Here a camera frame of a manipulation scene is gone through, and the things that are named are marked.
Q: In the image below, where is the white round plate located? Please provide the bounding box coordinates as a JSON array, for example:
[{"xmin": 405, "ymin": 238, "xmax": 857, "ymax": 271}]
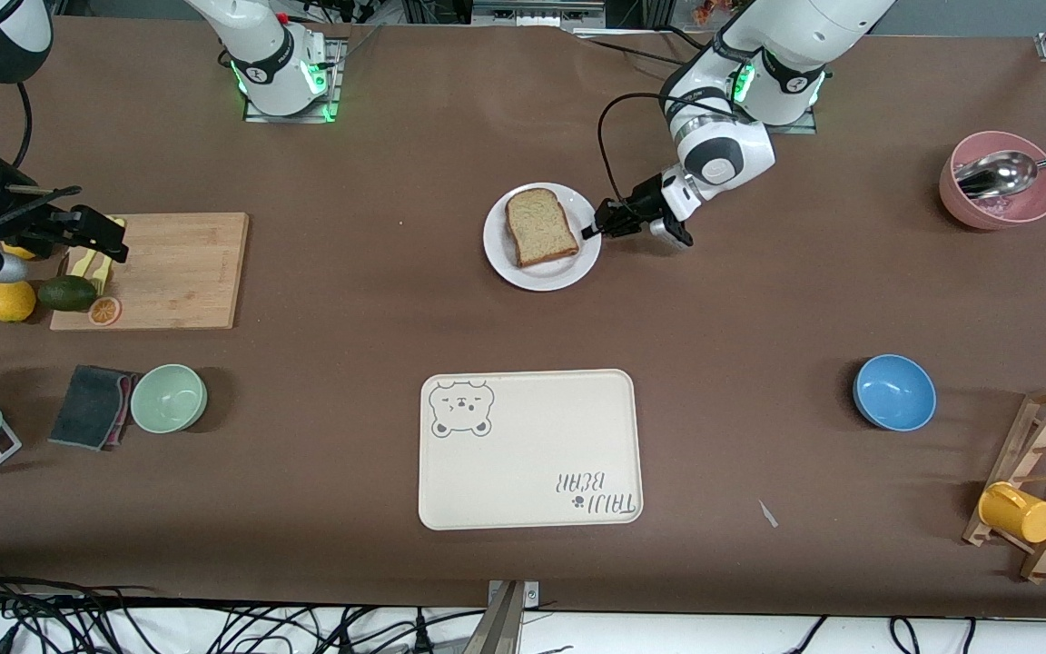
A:
[{"xmin": 483, "ymin": 183, "xmax": 603, "ymax": 292}]

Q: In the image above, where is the metal table bracket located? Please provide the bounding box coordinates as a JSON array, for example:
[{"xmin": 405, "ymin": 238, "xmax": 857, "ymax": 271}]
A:
[{"xmin": 461, "ymin": 580, "xmax": 540, "ymax": 654}]

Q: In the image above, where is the black cable tangle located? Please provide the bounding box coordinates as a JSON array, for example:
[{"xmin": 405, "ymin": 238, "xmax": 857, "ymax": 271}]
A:
[{"xmin": 0, "ymin": 561, "xmax": 488, "ymax": 654}]

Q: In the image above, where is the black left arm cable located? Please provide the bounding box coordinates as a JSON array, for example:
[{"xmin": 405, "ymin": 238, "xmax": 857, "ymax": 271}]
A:
[{"xmin": 597, "ymin": 91, "xmax": 698, "ymax": 226}]

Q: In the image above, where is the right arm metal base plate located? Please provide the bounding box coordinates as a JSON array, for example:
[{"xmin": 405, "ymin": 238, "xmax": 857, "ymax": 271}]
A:
[{"xmin": 242, "ymin": 36, "xmax": 348, "ymax": 124}]

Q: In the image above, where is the pale green bowl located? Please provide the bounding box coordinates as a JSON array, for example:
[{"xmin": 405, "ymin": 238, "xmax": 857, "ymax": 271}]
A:
[{"xmin": 130, "ymin": 363, "xmax": 209, "ymax": 434}]

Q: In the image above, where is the dark green avocado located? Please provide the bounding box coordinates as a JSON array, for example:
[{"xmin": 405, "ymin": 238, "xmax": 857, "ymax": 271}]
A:
[{"xmin": 37, "ymin": 275, "xmax": 99, "ymax": 312}]

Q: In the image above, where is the metal spoon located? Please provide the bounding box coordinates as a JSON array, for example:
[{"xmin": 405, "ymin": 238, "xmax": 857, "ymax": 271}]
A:
[{"xmin": 954, "ymin": 145, "xmax": 1046, "ymax": 202}]

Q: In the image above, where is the yellow mug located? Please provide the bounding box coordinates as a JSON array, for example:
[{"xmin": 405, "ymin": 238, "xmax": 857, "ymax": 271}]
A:
[{"xmin": 978, "ymin": 481, "xmax": 1046, "ymax": 544}]

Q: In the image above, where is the pink bowl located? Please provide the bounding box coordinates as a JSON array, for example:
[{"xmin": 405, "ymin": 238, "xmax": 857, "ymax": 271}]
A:
[{"xmin": 939, "ymin": 131, "xmax": 1046, "ymax": 232}]

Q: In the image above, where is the cream bear print tray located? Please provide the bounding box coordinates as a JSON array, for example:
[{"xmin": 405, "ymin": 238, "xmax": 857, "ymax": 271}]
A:
[{"xmin": 419, "ymin": 368, "xmax": 645, "ymax": 531}]

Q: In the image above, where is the grey folded cloth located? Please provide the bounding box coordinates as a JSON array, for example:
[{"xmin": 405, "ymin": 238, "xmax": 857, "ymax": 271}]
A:
[{"xmin": 48, "ymin": 364, "xmax": 143, "ymax": 451}]

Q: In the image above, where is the wooden cutting board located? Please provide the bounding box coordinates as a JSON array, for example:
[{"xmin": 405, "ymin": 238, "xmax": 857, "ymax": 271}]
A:
[{"xmin": 49, "ymin": 213, "xmax": 250, "ymax": 332}]

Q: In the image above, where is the blue bowl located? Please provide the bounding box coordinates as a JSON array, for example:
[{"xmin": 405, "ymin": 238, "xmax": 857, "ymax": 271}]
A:
[{"xmin": 853, "ymin": 353, "xmax": 937, "ymax": 432}]

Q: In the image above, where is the black cable on table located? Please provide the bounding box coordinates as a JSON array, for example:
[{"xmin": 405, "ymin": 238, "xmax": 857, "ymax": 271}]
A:
[{"xmin": 577, "ymin": 25, "xmax": 724, "ymax": 74}]

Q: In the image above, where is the brown bread slice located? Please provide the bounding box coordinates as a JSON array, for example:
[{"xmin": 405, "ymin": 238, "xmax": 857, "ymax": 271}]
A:
[{"xmin": 505, "ymin": 188, "xmax": 581, "ymax": 269}]

